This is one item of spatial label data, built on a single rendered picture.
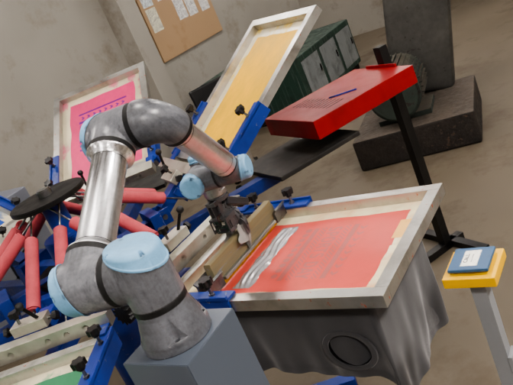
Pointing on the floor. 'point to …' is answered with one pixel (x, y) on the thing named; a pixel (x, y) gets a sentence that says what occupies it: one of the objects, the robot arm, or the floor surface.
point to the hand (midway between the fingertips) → (244, 244)
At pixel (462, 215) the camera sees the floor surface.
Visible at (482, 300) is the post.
